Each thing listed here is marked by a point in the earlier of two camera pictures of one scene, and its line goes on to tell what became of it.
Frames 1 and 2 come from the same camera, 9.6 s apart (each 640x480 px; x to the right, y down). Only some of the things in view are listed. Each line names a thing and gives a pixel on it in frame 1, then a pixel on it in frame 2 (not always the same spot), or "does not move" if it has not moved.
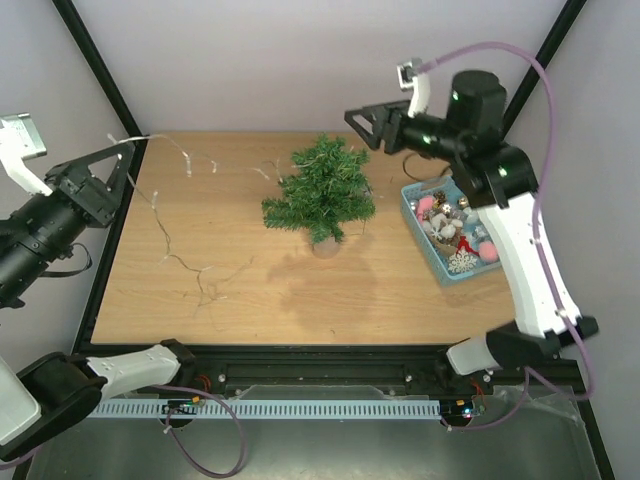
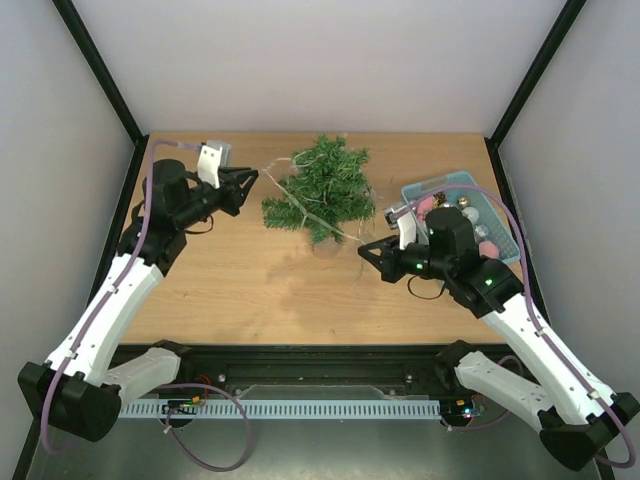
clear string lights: [168, 245] -> [295, 160]
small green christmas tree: [328, 188] does not move
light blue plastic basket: [454, 234] does not move
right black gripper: [391, 128] -> [391, 260]
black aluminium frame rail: [424, 369] does not move
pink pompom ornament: [488, 251] does not move
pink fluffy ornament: [424, 203] does not move
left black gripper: [78, 180] -> [231, 178]
